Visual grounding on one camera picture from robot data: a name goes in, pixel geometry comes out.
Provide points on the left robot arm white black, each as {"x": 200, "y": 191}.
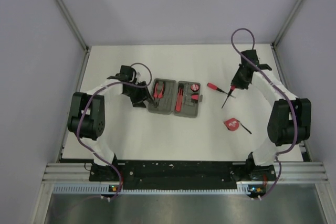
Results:
{"x": 87, "y": 117}

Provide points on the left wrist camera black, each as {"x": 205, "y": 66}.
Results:
{"x": 126, "y": 72}

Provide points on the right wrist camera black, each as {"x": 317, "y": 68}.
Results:
{"x": 250, "y": 55}

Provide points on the grey slotted cable duct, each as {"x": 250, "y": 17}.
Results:
{"x": 111, "y": 190}

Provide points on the left aluminium corner post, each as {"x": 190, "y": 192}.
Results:
{"x": 71, "y": 24}

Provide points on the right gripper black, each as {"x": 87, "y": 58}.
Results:
{"x": 235, "y": 82}

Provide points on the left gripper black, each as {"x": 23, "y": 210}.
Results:
{"x": 144, "y": 95}

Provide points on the aluminium front frame rail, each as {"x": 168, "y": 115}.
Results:
{"x": 292, "y": 173}

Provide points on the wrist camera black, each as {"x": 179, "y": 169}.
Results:
{"x": 126, "y": 72}
{"x": 250, "y": 55}

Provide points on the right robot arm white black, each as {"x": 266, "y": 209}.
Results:
{"x": 290, "y": 118}

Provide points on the grey plastic tool case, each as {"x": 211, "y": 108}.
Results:
{"x": 168, "y": 102}

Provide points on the red electrical tape roll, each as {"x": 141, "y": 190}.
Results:
{"x": 195, "y": 87}

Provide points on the red black pliers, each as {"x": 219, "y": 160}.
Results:
{"x": 158, "y": 92}

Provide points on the red hex key holder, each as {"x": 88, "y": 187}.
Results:
{"x": 195, "y": 97}

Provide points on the red tape measure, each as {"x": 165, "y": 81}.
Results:
{"x": 232, "y": 124}

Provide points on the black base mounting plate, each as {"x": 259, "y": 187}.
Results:
{"x": 176, "y": 175}

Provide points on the red black screwdriver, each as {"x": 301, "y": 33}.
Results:
{"x": 227, "y": 98}
{"x": 216, "y": 88}

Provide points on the red utility knife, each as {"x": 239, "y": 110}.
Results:
{"x": 179, "y": 98}

